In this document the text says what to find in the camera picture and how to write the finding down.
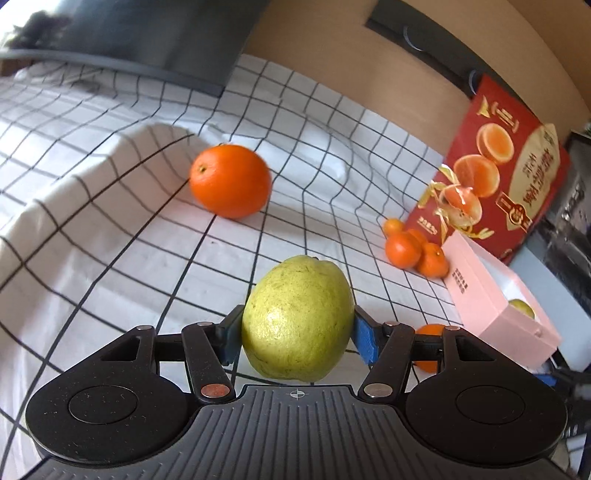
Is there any red egg gift box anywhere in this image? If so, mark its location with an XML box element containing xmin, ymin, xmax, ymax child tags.
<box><xmin>407</xmin><ymin>76</ymin><xmax>570</xmax><ymax>263</ymax></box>

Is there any black monitor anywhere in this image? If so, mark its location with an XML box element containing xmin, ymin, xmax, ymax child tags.
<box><xmin>1</xmin><ymin>0</ymin><xmax>267</xmax><ymax>97</ymax></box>

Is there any yellow-green guava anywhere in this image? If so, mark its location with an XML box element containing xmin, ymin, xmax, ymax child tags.
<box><xmin>242</xmin><ymin>255</ymin><xmax>355</xmax><ymax>382</ymax></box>

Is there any small mandarin front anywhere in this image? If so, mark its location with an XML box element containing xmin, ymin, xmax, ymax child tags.
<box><xmin>385</xmin><ymin>232</ymin><xmax>423</xmax><ymax>269</ymax></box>

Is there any black wall socket strip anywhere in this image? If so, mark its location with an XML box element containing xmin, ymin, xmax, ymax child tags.
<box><xmin>366</xmin><ymin>0</ymin><xmax>521</xmax><ymax>100</ymax></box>

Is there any pink cardboard box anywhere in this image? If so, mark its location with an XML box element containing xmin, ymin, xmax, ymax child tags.
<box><xmin>443</xmin><ymin>231</ymin><xmax>562</xmax><ymax>370</ymax></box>

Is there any small mandarin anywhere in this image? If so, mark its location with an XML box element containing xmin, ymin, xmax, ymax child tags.
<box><xmin>415</xmin><ymin>242</ymin><xmax>450</xmax><ymax>279</ymax></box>
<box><xmin>383</xmin><ymin>218</ymin><xmax>405</xmax><ymax>238</ymax></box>
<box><xmin>385</xmin><ymin>232</ymin><xmax>423</xmax><ymax>269</ymax></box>
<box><xmin>414</xmin><ymin>324</ymin><xmax>445</xmax><ymax>374</ymax></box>

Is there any small mandarin back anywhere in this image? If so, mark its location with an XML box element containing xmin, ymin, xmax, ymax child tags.
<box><xmin>383</xmin><ymin>218</ymin><xmax>405</xmax><ymax>238</ymax></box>

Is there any large orange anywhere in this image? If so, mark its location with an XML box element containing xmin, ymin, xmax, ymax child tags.
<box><xmin>188</xmin><ymin>144</ymin><xmax>271</xmax><ymax>219</ymax></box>

